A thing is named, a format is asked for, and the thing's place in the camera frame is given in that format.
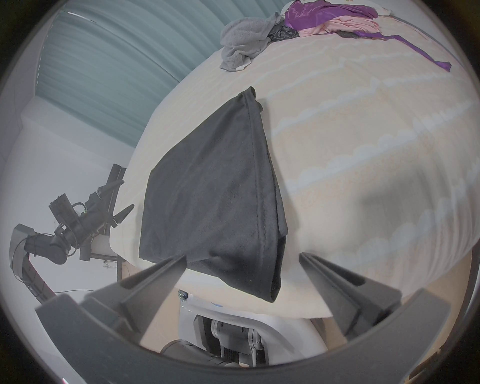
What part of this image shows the blue-green curtain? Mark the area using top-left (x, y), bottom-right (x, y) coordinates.
top-left (35, 10), bottom-right (181, 149)
top-left (67, 0), bottom-right (288, 82)

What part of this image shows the black T-shirt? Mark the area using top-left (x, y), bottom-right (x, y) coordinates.
top-left (138, 86), bottom-right (289, 304)

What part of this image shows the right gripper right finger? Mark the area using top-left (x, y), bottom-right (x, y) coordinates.
top-left (298, 251), bottom-right (403, 337)

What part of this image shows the black garment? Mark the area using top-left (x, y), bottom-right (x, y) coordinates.
top-left (268, 22), bottom-right (301, 42)

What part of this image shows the purple satin garment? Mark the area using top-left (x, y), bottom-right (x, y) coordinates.
top-left (284, 0), bottom-right (453, 73)

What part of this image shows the grey garment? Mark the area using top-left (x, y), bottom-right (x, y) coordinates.
top-left (219, 13), bottom-right (282, 72)

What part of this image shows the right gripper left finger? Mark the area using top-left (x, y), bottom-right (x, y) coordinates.
top-left (83, 255), bottom-right (188, 335)

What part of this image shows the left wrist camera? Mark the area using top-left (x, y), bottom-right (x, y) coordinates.
top-left (49, 194), bottom-right (78, 226)

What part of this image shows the pink garment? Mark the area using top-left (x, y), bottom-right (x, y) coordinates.
top-left (298, 14), bottom-right (380, 38)

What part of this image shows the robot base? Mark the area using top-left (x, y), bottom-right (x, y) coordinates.
top-left (160, 288), bottom-right (331, 370)

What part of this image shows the bed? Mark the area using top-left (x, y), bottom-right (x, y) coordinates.
top-left (109, 0), bottom-right (475, 320)

